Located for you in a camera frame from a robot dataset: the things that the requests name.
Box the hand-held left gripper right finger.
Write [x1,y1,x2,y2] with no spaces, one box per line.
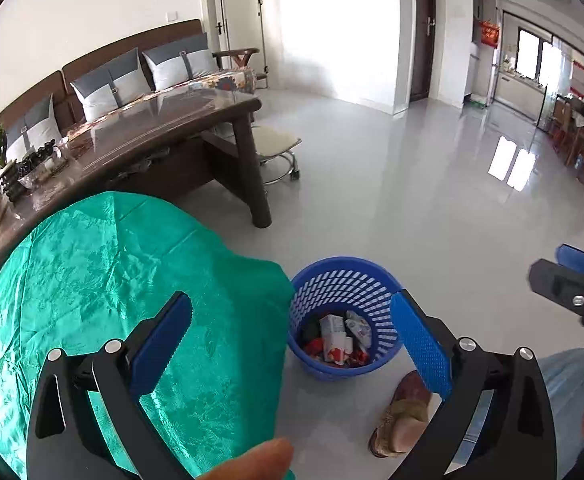
[389,289,558,480]

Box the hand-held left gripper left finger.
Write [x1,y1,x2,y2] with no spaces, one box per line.
[26,291,193,480]

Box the white green milk carton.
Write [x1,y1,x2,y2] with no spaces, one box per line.
[319,314,354,363]

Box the blue plastic basket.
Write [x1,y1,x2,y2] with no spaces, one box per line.
[287,257,404,382]

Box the person's left hand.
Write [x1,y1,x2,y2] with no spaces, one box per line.
[192,437,295,480]

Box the brown fuzzy slipper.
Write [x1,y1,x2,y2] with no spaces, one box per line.
[368,371,435,459]

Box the person's jeans leg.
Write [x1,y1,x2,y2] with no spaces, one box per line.
[542,347,584,480]

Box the green tablecloth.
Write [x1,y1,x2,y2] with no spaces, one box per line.
[0,191,295,480]

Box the kitchen glass sliding door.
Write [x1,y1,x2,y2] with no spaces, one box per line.
[494,7,584,127]

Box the glass fruit bowl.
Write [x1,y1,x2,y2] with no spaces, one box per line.
[17,137,71,191]

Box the dark wooden coffee table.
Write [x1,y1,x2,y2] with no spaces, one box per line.
[0,91,273,306]

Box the beige rolling stool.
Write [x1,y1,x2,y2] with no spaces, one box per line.
[251,125,304,186]

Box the grey white cushion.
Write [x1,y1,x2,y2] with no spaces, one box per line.
[3,94,64,162]
[70,49,151,122]
[142,32,219,92]

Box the red hanging decoration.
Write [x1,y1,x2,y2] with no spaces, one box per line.
[478,20,501,47]

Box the floral sofa cover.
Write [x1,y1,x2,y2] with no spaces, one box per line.
[67,67,259,142]

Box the dark wooden door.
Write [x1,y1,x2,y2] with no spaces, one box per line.
[409,0,438,103]

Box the brown wooden sofa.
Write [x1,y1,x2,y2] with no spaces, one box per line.
[0,19,269,161]

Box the thin black pole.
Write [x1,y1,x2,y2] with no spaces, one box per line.
[254,0,269,77]

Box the white door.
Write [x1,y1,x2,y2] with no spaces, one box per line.
[211,0,231,56]

